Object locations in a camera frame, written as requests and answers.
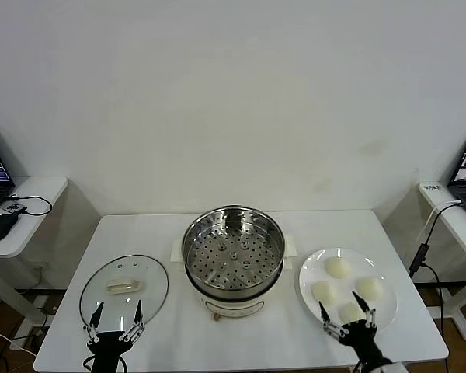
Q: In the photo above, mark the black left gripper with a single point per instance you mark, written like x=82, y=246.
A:
x=108, y=342

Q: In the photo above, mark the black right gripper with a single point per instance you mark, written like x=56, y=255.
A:
x=357, y=338

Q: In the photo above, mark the white steamed baozi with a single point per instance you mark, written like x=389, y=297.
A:
x=325, y=291
x=348, y=311
x=338, y=267
x=369, y=288

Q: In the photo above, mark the round glass pot lid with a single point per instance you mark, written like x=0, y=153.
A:
x=151, y=272

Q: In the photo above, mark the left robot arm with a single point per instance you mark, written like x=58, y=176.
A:
x=106, y=369

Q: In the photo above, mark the stainless steel steamer basket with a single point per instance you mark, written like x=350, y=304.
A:
x=256, y=233

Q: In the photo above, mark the round white plate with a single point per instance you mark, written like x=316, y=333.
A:
x=310, y=272

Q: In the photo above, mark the white floor power strip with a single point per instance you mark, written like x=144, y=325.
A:
x=35, y=332

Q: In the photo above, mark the cream electric cooker pot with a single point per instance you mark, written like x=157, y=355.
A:
x=233, y=305

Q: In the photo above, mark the white side table with label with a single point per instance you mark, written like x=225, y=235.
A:
x=458, y=237

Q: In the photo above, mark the white side table with mouse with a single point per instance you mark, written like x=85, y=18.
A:
x=42, y=190

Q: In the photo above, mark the black computer mouse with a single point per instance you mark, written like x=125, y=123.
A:
x=0, y=227

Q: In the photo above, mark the small white label sticker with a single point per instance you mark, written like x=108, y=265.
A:
x=432, y=187

